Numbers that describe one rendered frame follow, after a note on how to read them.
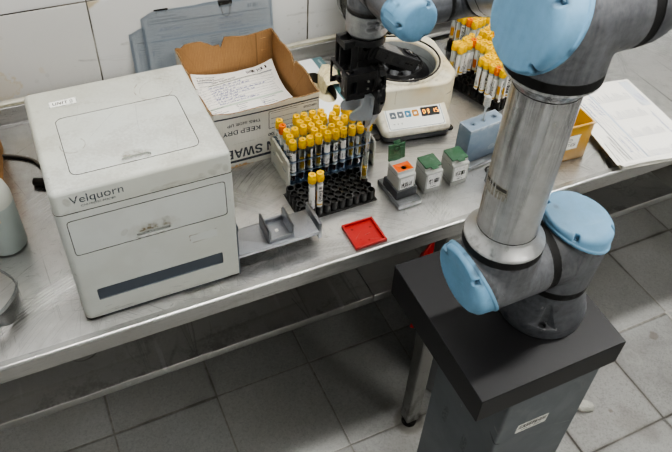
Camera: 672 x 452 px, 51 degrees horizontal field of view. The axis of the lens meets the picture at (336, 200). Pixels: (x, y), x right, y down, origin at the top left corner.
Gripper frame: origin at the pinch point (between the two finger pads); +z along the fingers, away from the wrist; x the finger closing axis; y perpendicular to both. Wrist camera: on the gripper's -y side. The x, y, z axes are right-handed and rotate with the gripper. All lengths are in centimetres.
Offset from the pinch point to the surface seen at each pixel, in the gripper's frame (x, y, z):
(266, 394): -12, 19, 106
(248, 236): 7.5, 28.4, 14.1
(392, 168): 4.0, -4.3, 10.8
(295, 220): 7.1, 18.6, 14.1
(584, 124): 10, -49, 8
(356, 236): 12.4, 7.7, 17.9
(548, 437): 54, -16, 45
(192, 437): -8, 44, 106
